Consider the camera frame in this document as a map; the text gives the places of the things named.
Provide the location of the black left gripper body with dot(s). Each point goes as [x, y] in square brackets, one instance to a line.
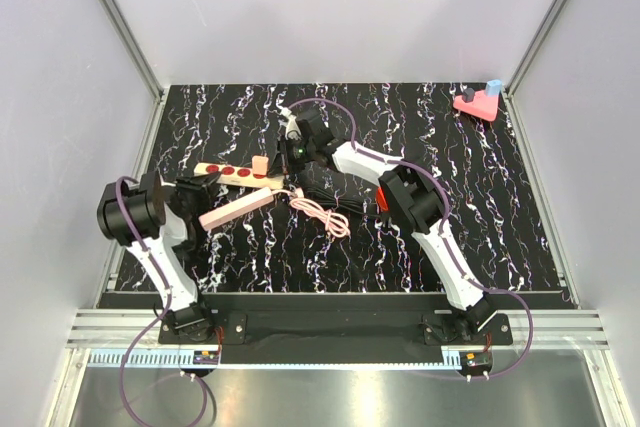
[193, 194]

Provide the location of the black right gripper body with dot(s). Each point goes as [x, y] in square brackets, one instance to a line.
[296, 155]

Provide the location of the pink plug adapter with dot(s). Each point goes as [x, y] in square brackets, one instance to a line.
[260, 166]

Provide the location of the beige power strip red sockets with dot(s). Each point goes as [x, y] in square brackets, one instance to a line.
[239, 176]

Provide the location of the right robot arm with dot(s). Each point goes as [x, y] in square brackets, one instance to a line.
[407, 194]

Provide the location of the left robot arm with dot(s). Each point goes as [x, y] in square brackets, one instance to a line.
[158, 223]

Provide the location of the dark grey plug block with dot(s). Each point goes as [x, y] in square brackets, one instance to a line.
[468, 95]

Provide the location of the pink triangular socket block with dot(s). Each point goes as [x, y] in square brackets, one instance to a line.
[482, 107]

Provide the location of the blue plug block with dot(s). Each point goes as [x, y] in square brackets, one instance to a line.
[493, 88]

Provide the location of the pink power strip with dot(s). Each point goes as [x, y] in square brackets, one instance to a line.
[235, 209]

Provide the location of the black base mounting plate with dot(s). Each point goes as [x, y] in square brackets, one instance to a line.
[333, 330]

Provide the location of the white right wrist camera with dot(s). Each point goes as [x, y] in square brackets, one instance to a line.
[291, 129]

